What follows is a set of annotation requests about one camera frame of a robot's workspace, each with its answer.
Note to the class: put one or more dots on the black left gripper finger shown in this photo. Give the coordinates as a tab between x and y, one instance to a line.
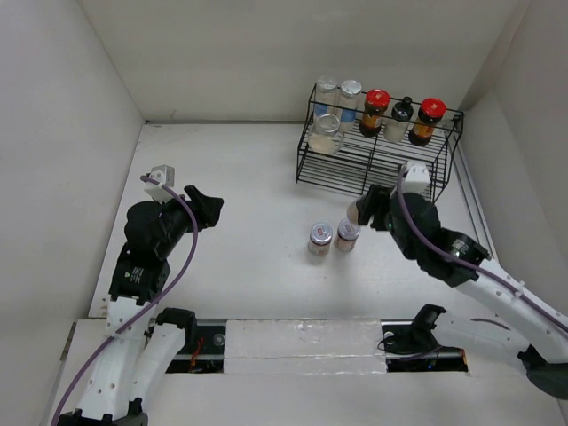
210	211
196	197

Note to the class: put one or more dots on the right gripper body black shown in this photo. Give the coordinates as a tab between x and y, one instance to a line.
398	239

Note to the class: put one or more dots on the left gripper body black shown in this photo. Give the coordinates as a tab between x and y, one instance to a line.
179	220

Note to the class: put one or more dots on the black cap spice bottle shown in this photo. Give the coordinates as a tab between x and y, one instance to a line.
352	213

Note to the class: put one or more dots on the silver lid jar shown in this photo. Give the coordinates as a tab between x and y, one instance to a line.
347	235
320	239

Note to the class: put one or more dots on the black cap white powder bottle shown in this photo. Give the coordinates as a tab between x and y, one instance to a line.
400	116

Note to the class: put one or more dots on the clear glass jar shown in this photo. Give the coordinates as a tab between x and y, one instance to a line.
326	135

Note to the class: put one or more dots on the red lid sauce jar front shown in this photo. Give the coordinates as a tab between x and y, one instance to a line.
429	115

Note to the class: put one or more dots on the red lid dark sauce jar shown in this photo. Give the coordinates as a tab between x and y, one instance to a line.
376	104

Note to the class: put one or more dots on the tall jar blue label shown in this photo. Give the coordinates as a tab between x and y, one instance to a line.
348	103
324	97

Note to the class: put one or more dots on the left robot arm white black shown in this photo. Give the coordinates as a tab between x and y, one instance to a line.
114	385

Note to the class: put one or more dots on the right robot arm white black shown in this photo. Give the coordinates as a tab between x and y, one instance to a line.
527	333

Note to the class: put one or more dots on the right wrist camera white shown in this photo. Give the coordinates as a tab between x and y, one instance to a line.
416	177

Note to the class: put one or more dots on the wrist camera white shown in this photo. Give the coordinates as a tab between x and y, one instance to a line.
159	177
416	177

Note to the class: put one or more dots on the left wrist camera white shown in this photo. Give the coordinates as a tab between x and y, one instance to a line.
159	177

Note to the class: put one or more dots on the right side metal rail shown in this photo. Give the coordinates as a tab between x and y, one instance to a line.
472	201

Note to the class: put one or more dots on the black wire rack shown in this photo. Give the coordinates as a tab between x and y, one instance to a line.
361	162

